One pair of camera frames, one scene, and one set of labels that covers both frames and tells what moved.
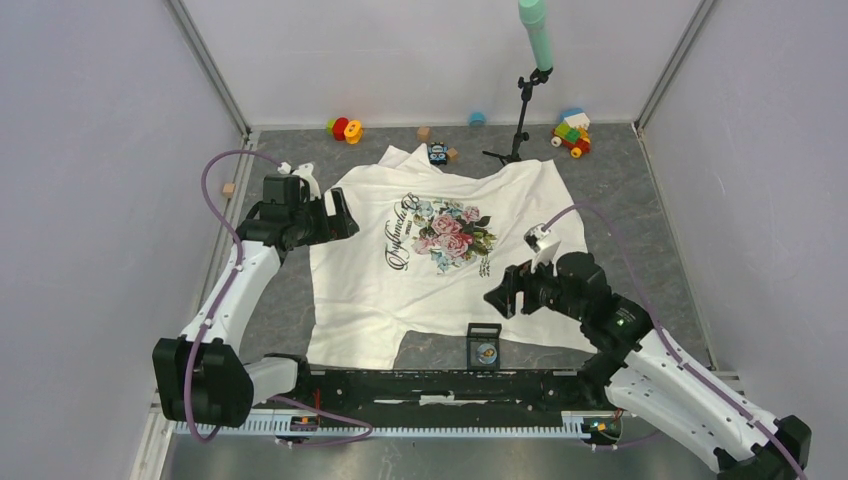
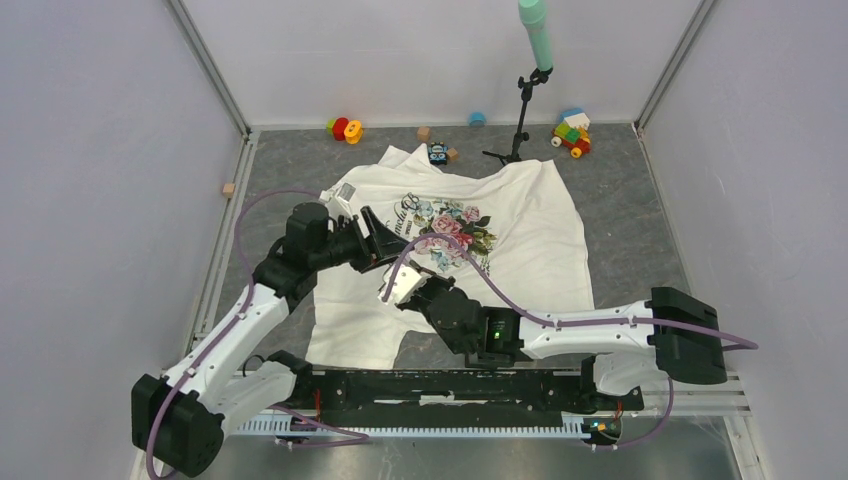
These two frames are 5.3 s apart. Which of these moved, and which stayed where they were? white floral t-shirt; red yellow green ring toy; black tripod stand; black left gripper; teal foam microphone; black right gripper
Moved: black right gripper; black left gripper
Stayed: teal foam microphone; red yellow green ring toy; black tripod stand; white floral t-shirt
